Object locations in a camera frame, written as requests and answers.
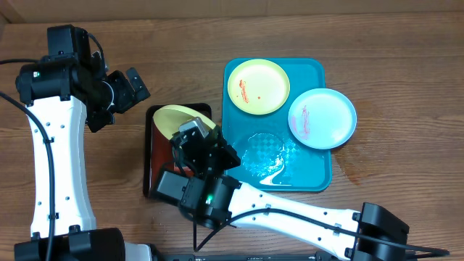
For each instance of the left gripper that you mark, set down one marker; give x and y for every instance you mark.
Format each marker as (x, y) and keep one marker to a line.
(126, 98)

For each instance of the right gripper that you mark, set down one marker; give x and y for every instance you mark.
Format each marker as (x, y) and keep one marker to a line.
(222, 154)

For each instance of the yellow-green plate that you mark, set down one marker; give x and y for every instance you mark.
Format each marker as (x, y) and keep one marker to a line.
(258, 86)
(169, 118)

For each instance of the light blue plate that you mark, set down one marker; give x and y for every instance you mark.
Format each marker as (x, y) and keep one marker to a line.
(322, 118)

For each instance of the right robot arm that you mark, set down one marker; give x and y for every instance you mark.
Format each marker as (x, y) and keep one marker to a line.
(205, 195)

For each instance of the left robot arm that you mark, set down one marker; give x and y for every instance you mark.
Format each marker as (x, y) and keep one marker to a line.
(64, 93)

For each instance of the black wash basin tray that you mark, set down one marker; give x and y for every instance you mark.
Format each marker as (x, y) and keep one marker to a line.
(158, 156)

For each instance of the teal plastic tray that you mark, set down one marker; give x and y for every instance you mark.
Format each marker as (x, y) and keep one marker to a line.
(272, 159)

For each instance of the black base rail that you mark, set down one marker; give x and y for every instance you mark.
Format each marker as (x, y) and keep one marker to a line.
(318, 256)

